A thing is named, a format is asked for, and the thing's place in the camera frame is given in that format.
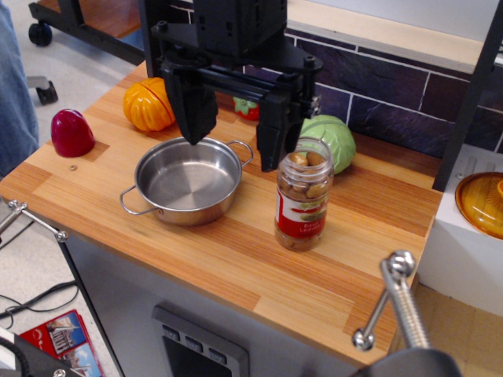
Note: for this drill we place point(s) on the blue jeans leg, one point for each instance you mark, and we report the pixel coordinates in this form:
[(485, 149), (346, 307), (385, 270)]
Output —
[(19, 125)]

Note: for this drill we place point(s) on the stainless steel pot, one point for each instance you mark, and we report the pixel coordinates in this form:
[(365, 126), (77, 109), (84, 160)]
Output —
[(187, 185)]

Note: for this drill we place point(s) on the black shelf post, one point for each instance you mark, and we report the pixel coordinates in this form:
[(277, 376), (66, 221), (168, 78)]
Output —
[(480, 76)]

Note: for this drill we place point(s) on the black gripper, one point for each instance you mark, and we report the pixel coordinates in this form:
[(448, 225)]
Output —
[(227, 35)]

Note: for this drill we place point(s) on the green toy cabbage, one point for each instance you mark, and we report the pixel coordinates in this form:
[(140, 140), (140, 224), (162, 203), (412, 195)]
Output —
[(336, 134)]

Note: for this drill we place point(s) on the right metal clamp screw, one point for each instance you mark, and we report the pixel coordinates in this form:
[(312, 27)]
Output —
[(395, 270)]

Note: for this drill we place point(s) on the left metal clamp screw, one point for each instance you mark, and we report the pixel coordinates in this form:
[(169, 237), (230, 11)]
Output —
[(21, 209)]

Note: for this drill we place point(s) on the orange toy pumpkin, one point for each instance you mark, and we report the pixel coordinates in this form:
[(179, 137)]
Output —
[(147, 107)]

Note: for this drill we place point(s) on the black wheeled cart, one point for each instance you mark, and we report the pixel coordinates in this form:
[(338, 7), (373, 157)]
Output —
[(111, 26)]

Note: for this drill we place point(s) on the metal clamp screw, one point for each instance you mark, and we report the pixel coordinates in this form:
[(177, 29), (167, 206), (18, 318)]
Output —
[(21, 209), (395, 270)]

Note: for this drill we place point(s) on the clear almond jar red label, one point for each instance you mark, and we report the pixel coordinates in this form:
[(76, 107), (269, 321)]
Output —
[(304, 182)]

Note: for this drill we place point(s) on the dark red toy vegetable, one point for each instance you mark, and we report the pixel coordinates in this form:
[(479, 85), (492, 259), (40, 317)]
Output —
[(71, 134)]

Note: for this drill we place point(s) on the red postcard booklet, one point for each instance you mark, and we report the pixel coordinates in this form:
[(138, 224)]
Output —
[(66, 338)]

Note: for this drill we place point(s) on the grey oven control panel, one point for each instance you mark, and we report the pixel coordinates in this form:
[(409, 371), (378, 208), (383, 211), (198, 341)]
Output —
[(191, 350)]

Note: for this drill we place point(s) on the grey caster foot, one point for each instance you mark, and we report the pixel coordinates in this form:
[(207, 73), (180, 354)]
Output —
[(45, 89)]

